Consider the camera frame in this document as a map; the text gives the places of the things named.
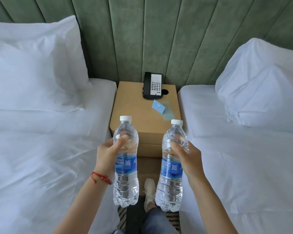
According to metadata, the red string bracelet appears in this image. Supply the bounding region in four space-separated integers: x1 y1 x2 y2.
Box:
90 172 113 185

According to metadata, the blue tent card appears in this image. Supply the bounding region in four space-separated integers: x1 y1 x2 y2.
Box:
152 99 167 115

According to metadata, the person's right leg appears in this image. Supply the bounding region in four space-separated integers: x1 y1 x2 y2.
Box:
141 207 180 234

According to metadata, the person's left forearm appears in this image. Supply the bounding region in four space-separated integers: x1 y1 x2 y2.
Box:
52 177 113 234

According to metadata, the clear plastic water bottle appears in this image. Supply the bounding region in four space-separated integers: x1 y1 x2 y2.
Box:
113 115 140 208
155 119 189 212

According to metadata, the person's left hand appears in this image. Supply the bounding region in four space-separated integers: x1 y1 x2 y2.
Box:
95 134 129 184

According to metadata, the green padded headboard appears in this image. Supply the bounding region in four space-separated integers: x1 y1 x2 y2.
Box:
0 0 293 89

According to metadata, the person's right forearm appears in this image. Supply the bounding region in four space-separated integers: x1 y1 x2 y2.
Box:
187 177 239 234

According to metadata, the black white desk telephone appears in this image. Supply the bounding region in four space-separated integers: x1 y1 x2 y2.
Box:
142 72 163 100

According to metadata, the wooden nightstand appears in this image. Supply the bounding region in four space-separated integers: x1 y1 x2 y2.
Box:
109 81 182 158

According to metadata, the person's right hand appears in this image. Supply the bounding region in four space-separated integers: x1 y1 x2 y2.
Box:
170 140 205 186

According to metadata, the white pillow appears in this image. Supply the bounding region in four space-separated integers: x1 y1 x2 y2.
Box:
215 37 293 132
0 16 92 112

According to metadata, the person's right shoe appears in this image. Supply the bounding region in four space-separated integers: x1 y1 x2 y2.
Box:
143 178 157 212

